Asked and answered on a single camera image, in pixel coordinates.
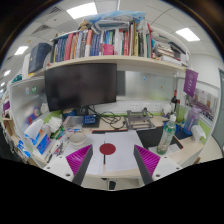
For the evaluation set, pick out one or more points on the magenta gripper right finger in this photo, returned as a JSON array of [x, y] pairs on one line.
[[147, 162]]

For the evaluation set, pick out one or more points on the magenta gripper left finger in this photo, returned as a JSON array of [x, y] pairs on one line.
[[78, 162]]

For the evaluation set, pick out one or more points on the green plastic water bottle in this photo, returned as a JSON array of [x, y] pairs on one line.
[[167, 135]]

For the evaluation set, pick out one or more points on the clear purple water jug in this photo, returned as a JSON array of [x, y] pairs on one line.
[[192, 119]]

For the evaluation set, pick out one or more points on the white ceramic bowl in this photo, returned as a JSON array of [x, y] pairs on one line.
[[77, 138]]

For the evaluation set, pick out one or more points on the black mouse pad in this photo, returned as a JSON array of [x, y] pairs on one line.
[[150, 138]]

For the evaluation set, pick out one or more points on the dark red round coaster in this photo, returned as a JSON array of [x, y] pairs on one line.
[[107, 149]]

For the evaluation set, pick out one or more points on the white paper sheets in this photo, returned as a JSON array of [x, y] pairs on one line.
[[121, 160]]

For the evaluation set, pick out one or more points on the metal laptop stand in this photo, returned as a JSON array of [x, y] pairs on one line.
[[139, 120]]

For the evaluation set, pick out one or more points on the tissue box with tissues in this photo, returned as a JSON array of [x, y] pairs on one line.
[[37, 136]]

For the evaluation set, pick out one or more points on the white crumpled tissue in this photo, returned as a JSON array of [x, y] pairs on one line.
[[197, 133]]

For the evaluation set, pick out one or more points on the dark wine bottle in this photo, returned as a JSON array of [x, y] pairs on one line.
[[174, 101]]

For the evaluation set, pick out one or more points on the black computer monitor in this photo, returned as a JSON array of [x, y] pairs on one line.
[[80, 85]]

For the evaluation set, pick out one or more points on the purple hanging pennant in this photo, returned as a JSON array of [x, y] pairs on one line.
[[190, 82]]

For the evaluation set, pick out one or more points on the wooden book shelf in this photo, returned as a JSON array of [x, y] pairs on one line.
[[130, 63]]

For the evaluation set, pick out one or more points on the stack of lying books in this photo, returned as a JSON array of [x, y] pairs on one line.
[[169, 50]]

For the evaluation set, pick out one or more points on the dark blue binder box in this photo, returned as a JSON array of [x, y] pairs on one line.
[[37, 56]]

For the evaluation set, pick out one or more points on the row of colourful books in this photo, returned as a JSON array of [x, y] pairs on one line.
[[106, 37]]

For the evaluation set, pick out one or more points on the blue patterned bag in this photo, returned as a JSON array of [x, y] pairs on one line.
[[123, 15]]

